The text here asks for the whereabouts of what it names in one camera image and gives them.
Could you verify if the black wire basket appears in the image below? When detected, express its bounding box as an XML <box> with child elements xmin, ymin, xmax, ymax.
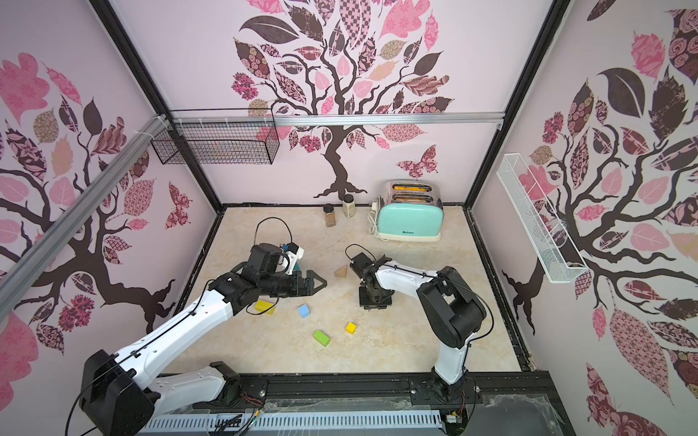
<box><xmin>150</xmin><ymin>108</ymin><xmax>280</xmax><ymax>165</ymax></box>

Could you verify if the light blue cube block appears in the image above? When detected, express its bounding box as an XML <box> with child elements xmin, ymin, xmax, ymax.
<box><xmin>298</xmin><ymin>304</ymin><xmax>311</xmax><ymax>319</ymax></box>

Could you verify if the white toaster power cord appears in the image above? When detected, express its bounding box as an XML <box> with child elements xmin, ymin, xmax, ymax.
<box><xmin>366</xmin><ymin>198</ymin><xmax>382</xmax><ymax>239</ymax></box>

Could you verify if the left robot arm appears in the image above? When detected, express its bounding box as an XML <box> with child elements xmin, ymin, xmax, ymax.
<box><xmin>76</xmin><ymin>267</ymin><xmax>327</xmax><ymax>435</ymax></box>

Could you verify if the green rectangle block front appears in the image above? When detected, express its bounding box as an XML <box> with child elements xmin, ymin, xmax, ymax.
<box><xmin>313</xmin><ymin>330</ymin><xmax>331</xmax><ymax>347</ymax></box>

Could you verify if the white slotted cable duct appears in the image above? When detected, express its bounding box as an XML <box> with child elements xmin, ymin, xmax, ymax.
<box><xmin>139</xmin><ymin>410</ymin><xmax>443</xmax><ymax>435</ymax></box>

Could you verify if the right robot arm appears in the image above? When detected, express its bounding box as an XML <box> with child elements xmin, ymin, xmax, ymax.
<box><xmin>350</xmin><ymin>255</ymin><xmax>490</xmax><ymax>401</ymax></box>

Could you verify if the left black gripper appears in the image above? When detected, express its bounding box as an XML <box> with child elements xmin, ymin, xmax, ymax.
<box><xmin>257</xmin><ymin>270</ymin><xmax>325</xmax><ymax>298</ymax></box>

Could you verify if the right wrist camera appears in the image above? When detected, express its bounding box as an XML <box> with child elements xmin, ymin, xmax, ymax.
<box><xmin>350</xmin><ymin>253</ymin><xmax>376</xmax><ymax>278</ymax></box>

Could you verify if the aluminium frame bar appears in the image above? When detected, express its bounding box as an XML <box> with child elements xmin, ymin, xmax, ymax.
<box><xmin>1</xmin><ymin>114</ymin><xmax>167</xmax><ymax>318</ymax></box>
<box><xmin>174</xmin><ymin>112</ymin><xmax>505</xmax><ymax>126</ymax></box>

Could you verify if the aluminium frame bar rear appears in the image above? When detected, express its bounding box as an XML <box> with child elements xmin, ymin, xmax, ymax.
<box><xmin>174</xmin><ymin>112</ymin><xmax>505</xmax><ymax>126</ymax></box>

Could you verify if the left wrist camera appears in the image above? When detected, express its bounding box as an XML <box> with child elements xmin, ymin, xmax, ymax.
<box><xmin>248</xmin><ymin>243</ymin><xmax>305</xmax><ymax>275</ymax></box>

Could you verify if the natural wood triangle block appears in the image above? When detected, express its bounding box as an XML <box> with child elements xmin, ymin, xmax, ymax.
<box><xmin>334</xmin><ymin>265</ymin><xmax>349</xmax><ymax>278</ymax></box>

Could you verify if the mint green toaster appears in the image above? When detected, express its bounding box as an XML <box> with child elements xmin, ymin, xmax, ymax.
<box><xmin>376</xmin><ymin>180</ymin><xmax>445</xmax><ymax>243</ymax></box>

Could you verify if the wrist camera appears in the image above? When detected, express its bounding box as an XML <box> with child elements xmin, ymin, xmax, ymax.
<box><xmin>248</xmin><ymin>243</ymin><xmax>305</xmax><ymax>275</ymax></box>
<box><xmin>350</xmin><ymin>253</ymin><xmax>376</xmax><ymax>278</ymax></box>

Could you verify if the aluminium frame bar left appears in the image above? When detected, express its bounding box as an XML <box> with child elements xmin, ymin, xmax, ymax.
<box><xmin>1</xmin><ymin>114</ymin><xmax>167</xmax><ymax>318</ymax></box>

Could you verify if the white wire shelf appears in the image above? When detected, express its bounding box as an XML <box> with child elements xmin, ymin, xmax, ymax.
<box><xmin>496</xmin><ymin>154</ymin><xmax>589</xmax><ymax>284</ymax></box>

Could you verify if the pale spice jar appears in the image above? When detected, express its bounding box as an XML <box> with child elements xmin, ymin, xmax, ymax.
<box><xmin>343</xmin><ymin>194</ymin><xmax>356</xmax><ymax>218</ymax></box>

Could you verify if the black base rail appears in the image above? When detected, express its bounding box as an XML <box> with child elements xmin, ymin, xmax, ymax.
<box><xmin>148</xmin><ymin>372</ymin><xmax>574</xmax><ymax>435</ymax></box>

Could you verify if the yellow rectangle block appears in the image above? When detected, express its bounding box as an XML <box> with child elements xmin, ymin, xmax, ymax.
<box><xmin>253</xmin><ymin>300</ymin><xmax>276</xmax><ymax>315</ymax></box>

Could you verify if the brown spice jar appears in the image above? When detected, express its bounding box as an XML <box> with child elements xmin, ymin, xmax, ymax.
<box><xmin>323</xmin><ymin>203</ymin><xmax>336</xmax><ymax>227</ymax></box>

